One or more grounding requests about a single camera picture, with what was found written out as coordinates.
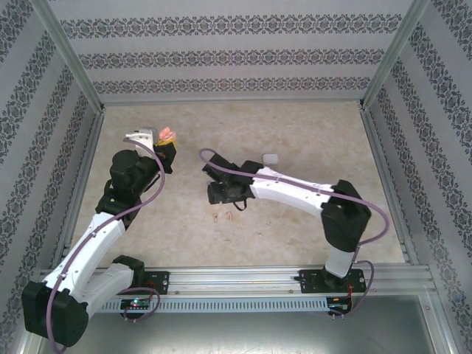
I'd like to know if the aluminium side rail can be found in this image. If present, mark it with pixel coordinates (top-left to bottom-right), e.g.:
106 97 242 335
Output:
360 108 421 266
51 106 106 270

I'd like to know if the aluminium mounting rail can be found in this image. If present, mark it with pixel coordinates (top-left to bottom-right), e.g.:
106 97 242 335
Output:
35 267 432 296

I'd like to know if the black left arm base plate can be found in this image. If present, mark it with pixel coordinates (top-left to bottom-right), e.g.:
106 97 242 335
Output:
132 271 171 296

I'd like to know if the slotted grey cable duct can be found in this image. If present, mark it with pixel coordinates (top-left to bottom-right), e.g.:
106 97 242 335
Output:
101 297 329 313

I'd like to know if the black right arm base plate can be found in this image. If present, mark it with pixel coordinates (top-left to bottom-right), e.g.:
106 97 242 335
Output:
299 268 369 295

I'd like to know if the aluminium frame post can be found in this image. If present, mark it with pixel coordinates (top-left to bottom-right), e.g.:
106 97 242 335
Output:
31 0 107 111
358 0 432 111

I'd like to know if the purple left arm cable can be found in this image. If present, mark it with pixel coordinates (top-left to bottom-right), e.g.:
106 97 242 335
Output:
46 136 166 353

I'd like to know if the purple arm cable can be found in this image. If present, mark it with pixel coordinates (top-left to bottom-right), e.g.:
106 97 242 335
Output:
46 136 166 353
198 147 391 318

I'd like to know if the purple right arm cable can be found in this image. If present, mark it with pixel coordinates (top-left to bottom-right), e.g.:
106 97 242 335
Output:
198 147 391 318

